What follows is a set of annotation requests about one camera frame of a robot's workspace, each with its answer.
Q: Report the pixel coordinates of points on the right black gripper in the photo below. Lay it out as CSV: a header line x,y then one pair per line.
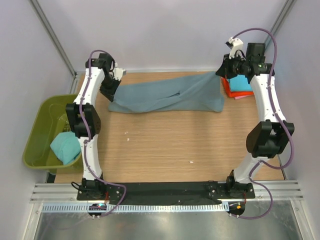
x,y
224,70

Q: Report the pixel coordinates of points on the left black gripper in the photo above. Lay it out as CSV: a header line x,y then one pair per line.
x,y
109,94

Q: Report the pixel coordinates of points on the grey-blue t-shirt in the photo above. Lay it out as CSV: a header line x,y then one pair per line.
x,y
200,92

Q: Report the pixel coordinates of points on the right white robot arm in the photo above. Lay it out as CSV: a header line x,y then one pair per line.
x,y
272,133

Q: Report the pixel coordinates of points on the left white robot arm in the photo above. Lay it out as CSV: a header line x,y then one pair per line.
x,y
101,76

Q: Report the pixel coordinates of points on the folded cyan t-shirt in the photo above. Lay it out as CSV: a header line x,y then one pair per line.
x,y
239,84

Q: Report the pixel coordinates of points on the folded orange t-shirt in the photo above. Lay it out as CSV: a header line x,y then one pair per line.
x,y
232,94

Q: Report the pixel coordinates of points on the folded pink t-shirt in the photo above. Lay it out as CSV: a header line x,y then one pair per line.
x,y
241,97

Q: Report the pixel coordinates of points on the green plastic basket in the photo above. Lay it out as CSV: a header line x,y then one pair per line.
x,y
51,119

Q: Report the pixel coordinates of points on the crumpled teal t-shirt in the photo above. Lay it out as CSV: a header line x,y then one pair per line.
x,y
66,147

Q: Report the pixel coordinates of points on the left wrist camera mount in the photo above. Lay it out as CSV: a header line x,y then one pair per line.
x,y
119,73

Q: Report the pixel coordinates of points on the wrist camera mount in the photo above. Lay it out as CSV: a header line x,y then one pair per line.
x,y
235,44
119,73

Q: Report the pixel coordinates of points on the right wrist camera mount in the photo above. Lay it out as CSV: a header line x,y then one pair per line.
x,y
235,44

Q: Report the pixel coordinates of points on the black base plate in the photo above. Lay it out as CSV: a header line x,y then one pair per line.
x,y
163,193

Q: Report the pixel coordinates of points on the aluminium rail frame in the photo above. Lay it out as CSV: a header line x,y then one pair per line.
x,y
65,193

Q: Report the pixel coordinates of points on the white slotted cable duct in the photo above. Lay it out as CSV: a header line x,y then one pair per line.
x,y
98,208

